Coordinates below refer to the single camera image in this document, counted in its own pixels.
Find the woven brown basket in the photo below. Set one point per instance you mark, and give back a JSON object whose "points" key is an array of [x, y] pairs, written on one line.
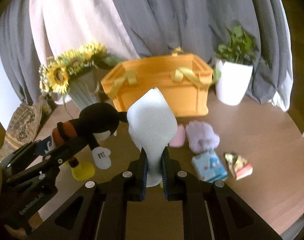
{"points": [[24, 126]]}

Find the grey curtain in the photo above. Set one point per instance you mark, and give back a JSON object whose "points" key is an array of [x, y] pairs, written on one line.
{"points": [[33, 30]]}

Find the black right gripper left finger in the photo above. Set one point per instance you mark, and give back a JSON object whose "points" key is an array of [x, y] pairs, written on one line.
{"points": [[98, 211]]}

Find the white knitted cloth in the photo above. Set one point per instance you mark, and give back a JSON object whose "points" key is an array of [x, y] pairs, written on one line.
{"points": [[152, 125]]}

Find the sunflower bouquet in vase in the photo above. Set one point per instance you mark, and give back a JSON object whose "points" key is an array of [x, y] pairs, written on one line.
{"points": [[73, 74]]}

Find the orange plastic storage crate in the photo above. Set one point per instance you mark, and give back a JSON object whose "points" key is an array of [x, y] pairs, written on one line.
{"points": [[183, 80]]}

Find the pink soft pad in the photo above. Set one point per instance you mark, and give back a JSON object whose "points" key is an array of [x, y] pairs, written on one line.
{"points": [[179, 139]]}

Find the black mouse plush toy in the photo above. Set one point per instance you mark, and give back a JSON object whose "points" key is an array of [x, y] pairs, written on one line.
{"points": [[96, 123]]}

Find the fluffy lavender plush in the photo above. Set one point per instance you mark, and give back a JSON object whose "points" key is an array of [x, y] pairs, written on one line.
{"points": [[201, 137]]}

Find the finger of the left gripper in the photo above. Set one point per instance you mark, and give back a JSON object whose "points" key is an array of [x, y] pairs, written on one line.
{"points": [[21, 159], [53, 160]]}

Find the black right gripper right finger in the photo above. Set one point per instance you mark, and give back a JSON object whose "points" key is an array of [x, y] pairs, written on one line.
{"points": [[211, 210]]}

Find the white pot green plant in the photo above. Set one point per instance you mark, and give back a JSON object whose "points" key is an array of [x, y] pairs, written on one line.
{"points": [[234, 61]]}

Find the colourful folded paper pack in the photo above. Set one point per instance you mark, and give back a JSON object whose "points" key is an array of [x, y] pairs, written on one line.
{"points": [[238, 166]]}

